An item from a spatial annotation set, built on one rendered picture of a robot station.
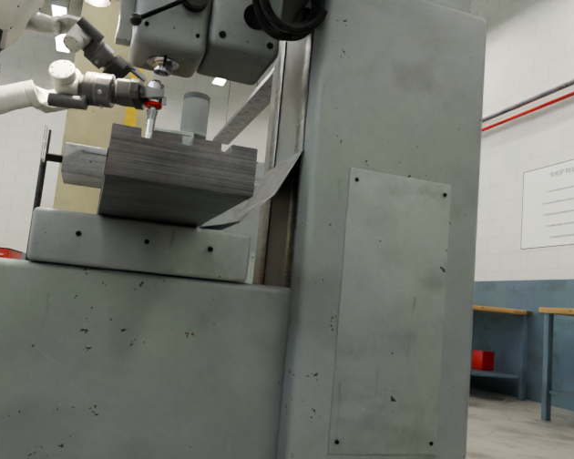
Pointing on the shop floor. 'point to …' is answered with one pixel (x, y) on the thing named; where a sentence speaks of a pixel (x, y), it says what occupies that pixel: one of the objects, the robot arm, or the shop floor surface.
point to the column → (376, 229)
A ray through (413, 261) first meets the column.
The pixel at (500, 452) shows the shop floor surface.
